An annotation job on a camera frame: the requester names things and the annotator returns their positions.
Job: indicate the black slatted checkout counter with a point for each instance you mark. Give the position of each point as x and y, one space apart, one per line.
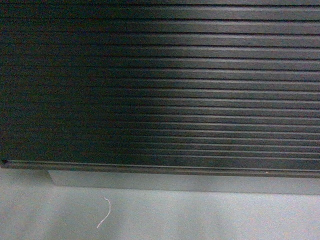
186 95

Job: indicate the white string scrap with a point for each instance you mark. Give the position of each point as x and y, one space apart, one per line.
109 207

